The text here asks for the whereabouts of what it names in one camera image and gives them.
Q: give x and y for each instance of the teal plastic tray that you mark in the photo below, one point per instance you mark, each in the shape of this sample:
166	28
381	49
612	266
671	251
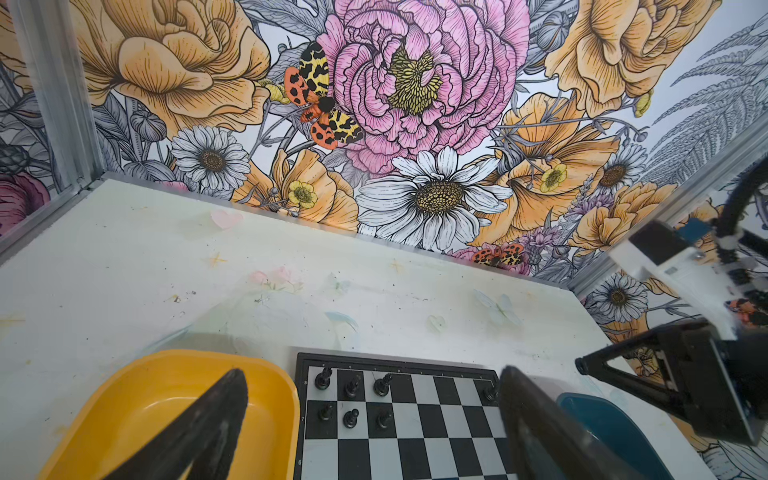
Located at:
617	431

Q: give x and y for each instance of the black white chessboard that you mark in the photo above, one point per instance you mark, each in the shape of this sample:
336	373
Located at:
434	423

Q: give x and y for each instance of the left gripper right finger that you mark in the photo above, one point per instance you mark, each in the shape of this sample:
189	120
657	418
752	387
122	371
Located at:
545	442

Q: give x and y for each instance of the black rook corner piece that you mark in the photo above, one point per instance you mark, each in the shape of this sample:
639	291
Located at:
490	393

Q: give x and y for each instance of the black pawn on board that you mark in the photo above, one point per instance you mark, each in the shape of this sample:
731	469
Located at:
323	379
382	385
351	389

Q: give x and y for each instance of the yellow plastic tray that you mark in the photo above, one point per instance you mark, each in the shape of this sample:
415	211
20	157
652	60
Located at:
145	396

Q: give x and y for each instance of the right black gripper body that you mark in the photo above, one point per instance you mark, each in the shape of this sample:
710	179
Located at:
713	369

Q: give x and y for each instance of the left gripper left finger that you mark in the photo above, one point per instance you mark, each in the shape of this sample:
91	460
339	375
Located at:
198	444

